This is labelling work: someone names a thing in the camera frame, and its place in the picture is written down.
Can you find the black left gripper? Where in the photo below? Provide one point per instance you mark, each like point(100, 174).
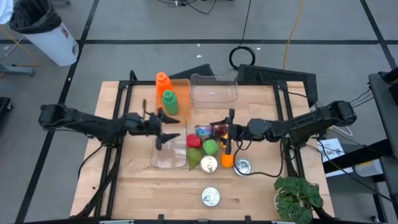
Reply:
point(149, 126)

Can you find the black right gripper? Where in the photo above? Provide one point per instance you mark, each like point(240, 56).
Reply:
point(241, 130)

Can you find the dark red grape bunch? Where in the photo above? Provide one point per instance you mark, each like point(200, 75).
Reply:
point(221, 130)

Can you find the blue label tuna can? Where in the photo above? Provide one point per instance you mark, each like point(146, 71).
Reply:
point(203, 130)
point(208, 164)

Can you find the green squeeze bottle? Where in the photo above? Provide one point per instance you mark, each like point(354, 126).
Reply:
point(170, 104)

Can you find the orange fruit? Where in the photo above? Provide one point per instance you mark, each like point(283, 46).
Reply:
point(227, 161)

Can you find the green label tuna can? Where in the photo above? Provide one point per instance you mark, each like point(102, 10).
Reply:
point(210, 196)
point(243, 166)

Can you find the orange squeeze bottle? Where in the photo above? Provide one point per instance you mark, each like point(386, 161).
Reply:
point(163, 84)

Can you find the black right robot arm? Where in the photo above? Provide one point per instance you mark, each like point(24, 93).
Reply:
point(311, 123)

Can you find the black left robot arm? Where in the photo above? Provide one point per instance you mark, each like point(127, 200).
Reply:
point(90, 124)

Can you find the green apple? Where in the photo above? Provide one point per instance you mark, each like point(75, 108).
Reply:
point(210, 147)

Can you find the clear plastic bin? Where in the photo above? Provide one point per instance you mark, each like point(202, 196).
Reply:
point(214, 93)
point(169, 158)

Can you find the red bell pepper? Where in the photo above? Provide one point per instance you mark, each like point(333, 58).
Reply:
point(194, 141)

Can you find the orange translucent plastic bin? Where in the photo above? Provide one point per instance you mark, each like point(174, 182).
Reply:
point(183, 99)

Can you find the green pear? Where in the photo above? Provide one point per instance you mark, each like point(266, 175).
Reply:
point(194, 156)

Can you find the black flat panel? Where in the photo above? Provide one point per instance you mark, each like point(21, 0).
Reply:
point(196, 71)

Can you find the white plant pot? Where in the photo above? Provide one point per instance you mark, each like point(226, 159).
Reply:
point(275, 200)

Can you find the green monstera plant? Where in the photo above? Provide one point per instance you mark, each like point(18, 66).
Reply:
point(295, 199)

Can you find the white paper sheet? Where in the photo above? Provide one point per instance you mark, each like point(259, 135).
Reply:
point(332, 151)

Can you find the white trash can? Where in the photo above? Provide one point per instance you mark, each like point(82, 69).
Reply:
point(53, 43)

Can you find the white box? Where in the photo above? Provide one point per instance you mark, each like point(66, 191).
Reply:
point(368, 168)

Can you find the gray metal cart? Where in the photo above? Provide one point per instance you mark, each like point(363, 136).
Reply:
point(384, 102)

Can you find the gray stand foot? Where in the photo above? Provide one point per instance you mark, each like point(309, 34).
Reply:
point(17, 70)

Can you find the black trash bag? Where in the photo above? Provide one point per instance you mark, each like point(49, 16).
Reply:
point(34, 15)

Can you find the white cloth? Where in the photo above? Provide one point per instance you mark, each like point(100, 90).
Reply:
point(5, 11)

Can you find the black aluminium table frame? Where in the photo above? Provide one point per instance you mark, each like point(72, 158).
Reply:
point(143, 82)

